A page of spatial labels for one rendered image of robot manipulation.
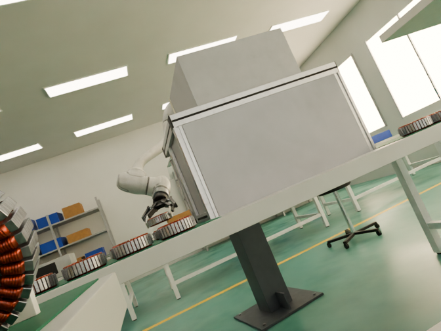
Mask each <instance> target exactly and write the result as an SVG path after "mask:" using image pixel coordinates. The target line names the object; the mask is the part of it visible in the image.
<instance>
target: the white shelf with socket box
mask: <svg viewBox="0 0 441 331"><path fill-rule="evenodd" d="M439 24H441V0H420V2H418V3H417V4H416V5H415V6H413V7H412V8H411V9H410V10H409V11H408V12H407V13H406V14H404V15H403V16H402V17H401V18H400V19H398V20H397V21H396V22H395V23H394V24H393V25H392V26H391V27H389V28H388V29H387V30H386V31H385V32H383V33H382V34H381V35H380V36H379V38H380V40H381V42H382V43H384V42H386V41H390V40H393V39H396V38H399V37H402V36H405V35H408V34H411V33H415V32H418V31H421V30H424V29H427V28H431V27H433V26H437V25H439Z"/></svg>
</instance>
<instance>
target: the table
mask: <svg viewBox="0 0 441 331"><path fill-rule="evenodd" d="M16 204H17V202H16V201H14V200H13V199H12V198H11V197H10V196H7V197H6V198H5V199H4V200H3V201H1V202H0V331H121V327H122V324H123V319H124V316H125V312H126V309H127V302H126V301H125V297H124V295H123V292H122V289H121V286H120V284H119V281H118V279H117V276H116V273H111V274H109V275H106V276H104V277H102V278H100V279H98V278H97V279H95V280H93V281H90V282H88V283H86V284H84V285H82V286H79V287H77V288H74V289H73V290H70V291H68V292H65V293H63V294H60V295H59V296H56V297H54V298H52V299H49V300H47V301H44V302H43V303H40V304H38V306H39V309H40V313H39V314H37V315H36V316H34V317H32V318H29V319H27V320H24V321H22V322H20V323H18V324H15V325H14V326H11V327H9V326H10V325H13V324H14V322H15V321H16V320H17V318H18V317H19V315H20V313H21V312H22V311H23V310H24V308H25V306H26V304H27V302H28V299H29V297H30V294H31V291H32V288H33V283H34V281H35V278H36V274H37V271H38V266H39V260H40V255H39V253H40V245H39V243H38V242H37V241H38V235H37V232H36V230H32V229H33V226H34V225H33V223H32V221H31V219H30V218H27V219H24V218H25V216H26V215H27V213H26V212H25V211H24V210H23V209H22V207H21V206H19V207H17V208H16V209H15V210H13V208H14V207H15V205H16Z"/></svg>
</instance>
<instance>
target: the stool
mask: <svg viewBox="0 0 441 331"><path fill-rule="evenodd" d="M350 183H351V182H350V181H349V182H347V183H345V184H343V185H341V186H339V187H336V188H334V189H332V190H329V191H327V192H325V193H323V194H321V195H319V196H323V195H326V194H329V193H333V194H334V196H335V199H336V201H337V203H338V205H339V207H340V209H341V212H342V214H343V216H344V218H345V221H346V223H347V225H348V227H349V229H346V230H345V233H346V234H345V235H343V236H340V237H337V238H334V239H331V240H328V241H327V246H328V248H330V247H331V243H332V242H335V241H338V240H341V239H344V238H347V239H346V240H345V241H344V242H343V244H344V247H345V248H346V249H348V248H349V245H348V244H347V243H348V242H349V241H350V240H351V239H352V238H353V237H354V236H355V235H357V234H364V233H369V232H376V234H377V235H378V236H380V235H382V232H381V231H380V230H379V229H378V228H379V227H380V226H379V224H378V223H377V222H376V221H374V222H372V223H370V224H368V225H366V226H365V227H362V228H361V229H358V230H357V231H355V229H354V227H353V224H352V222H351V220H350V217H349V216H348V213H347V211H346V209H345V207H344V205H343V202H342V200H341V198H340V196H339V193H338V192H337V191H338V190H339V189H342V188H344V187H346V186H348V185H349V184H350ZM372 226H375V228H374V229H368V228H370V227H372ZM366 229H368V230H366Z"/></svg>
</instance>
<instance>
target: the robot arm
mask: <svg viewBox="0 0 441 331"><path fill-rule="evenodd" d="M172 114H174V112H173V109H172V107H171V104H170V103H169V104H168V105H167V106H166V107H165V110H164V113H163V138H162V140H161V141H160V142H158V143H157V144H156V145H155V146H153V147H152V148H151V149H149V150H148V151H146V152H145V153H144V154H143V155H141V156H140V157H139V158H138V159H137V160H136V161H135V163H134V164H133V166H132V168H131V169H128V171H127V172H123V173H120V174H119V175H118V176H117V185H116V186H117V187H118V189H120V190H122V191H124V192H128V193H131V194H143V195H148V196H151V197H152V200H153V204H152V206H147V209H146V211H145V212H144V214H143V216H142V217H141V218H142V220H143V221H144V222H145V224H146V226H147V227H148V229H149V226H148V224H147V221H148V220H149V219H150V218H151V217H152V216H153V214H155V212H157V211H158V210H159V209H161V208H164V207H165V208H169V215H170V216H171V218H173V212H174V211H175V208H177V207H178V205H177V203H176V202H175V201H174V200H173V197H172V196H170V197H169V195H170V193H171V184H170V181H169V179H168V178H167V177H166V176H163V175H160V176H157V177H147V176H146V173H145V171H144V170H143V167H144V165H145V164H147V163H148V162H149V161H150V160H152V159H153V158H155V157H156V156H158V155H159V154H161V153H162V152H163V151H162V147H163V141H164V137H165V130H166V126H167V118H168V116H170V115H172ZM169 201H170V202H171V204H170V203H168V202H169Z"/></svg>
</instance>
